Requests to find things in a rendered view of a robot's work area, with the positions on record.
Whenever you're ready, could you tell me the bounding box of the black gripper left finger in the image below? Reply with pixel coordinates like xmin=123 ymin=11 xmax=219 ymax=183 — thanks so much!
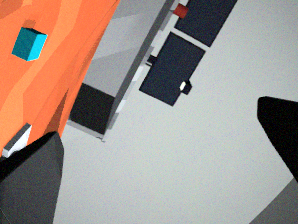
xmin=0 ymin=131 xmax=65 ymax=224

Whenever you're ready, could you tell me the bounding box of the small teal cube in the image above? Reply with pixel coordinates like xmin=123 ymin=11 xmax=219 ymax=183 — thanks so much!
xmin=11 ymin=27 xmax=48 ymax=61

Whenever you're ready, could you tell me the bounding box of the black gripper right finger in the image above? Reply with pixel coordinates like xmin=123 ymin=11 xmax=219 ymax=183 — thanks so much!
xmin=257 ymin=96 xmax=298 ymax=183

